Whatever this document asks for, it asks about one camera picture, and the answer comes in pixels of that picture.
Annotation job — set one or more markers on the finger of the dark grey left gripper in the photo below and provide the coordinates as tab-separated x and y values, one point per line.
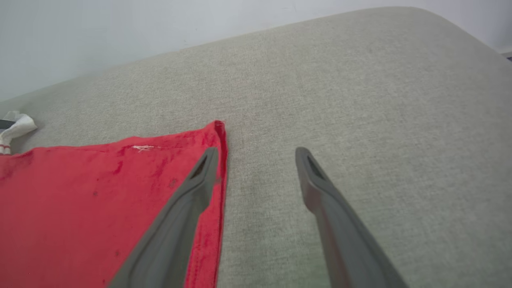
6	123

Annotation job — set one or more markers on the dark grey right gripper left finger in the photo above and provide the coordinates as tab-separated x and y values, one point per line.
172	232

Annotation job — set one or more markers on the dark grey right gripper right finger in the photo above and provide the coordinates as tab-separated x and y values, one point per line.
344	232

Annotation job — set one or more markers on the red and white shirt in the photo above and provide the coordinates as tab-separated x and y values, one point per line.
80	212

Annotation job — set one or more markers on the grey fabric sofa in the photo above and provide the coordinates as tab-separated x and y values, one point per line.
340	100

